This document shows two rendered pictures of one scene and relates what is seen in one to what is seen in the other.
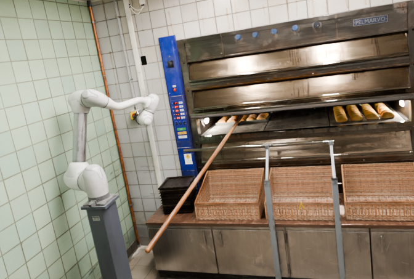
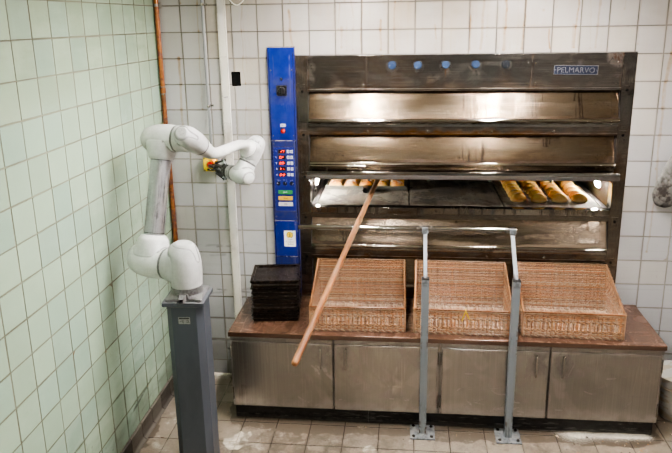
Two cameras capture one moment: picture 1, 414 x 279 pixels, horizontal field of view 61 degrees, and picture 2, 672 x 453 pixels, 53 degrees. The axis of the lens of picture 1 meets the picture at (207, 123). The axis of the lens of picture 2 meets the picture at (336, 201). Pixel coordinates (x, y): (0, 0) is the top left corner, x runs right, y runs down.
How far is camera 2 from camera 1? 1.16 m
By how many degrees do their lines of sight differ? 13
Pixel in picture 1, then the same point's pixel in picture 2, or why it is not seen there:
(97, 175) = (193, 256)
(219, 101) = (350, 155)
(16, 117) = (75, 160)
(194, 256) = (301, 384)
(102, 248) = (187, 365)
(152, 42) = (255, 52)
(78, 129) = (159, 184)
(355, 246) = (529, 371)
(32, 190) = (86, 274)
